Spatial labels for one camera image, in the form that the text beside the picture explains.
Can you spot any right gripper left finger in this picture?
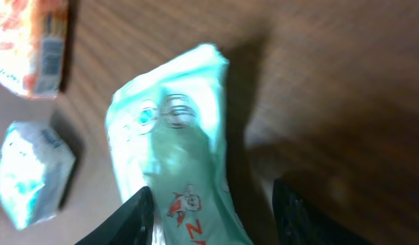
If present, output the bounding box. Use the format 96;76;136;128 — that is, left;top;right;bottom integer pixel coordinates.
76;186;154;245

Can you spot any small orange carton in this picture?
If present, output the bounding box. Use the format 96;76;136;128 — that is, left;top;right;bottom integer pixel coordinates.
0;0;69;99

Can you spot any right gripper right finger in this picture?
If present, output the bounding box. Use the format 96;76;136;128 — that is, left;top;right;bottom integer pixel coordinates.
272;178;369;245

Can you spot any teal snack packet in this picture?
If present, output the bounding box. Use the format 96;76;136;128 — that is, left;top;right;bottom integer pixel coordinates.
105;44;250;245

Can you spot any light blue tissue pack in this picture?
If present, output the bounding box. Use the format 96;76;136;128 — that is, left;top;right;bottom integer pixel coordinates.
0;121;76;230

